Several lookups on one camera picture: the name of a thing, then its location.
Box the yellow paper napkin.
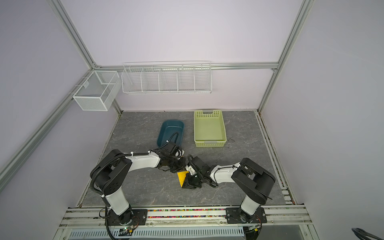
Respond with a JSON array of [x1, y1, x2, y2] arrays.
[[178, 171, 190, 188]]

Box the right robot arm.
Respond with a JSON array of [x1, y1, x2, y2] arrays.
[[178, 156, 276, 225]]

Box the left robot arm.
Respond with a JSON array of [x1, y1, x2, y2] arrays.
[[90, 132, 185, 226]]

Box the dark teal plastic tray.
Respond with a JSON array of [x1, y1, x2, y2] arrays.
[[157, 120, 185, 147]]

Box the light green plastic basket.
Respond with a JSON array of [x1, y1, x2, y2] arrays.
[[194, 110, 227, 148]]

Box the small white mesh basket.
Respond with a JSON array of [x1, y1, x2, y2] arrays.
[[73, 70, 122, 112]]

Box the long white wire rack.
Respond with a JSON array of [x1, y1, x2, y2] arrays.
[[122, 61, 213, 94]]

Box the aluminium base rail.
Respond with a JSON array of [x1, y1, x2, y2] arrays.
[[54, 205, 319, 240]]

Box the black cable bottom right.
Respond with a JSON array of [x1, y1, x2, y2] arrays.
[[351, 227, 383, 240]]

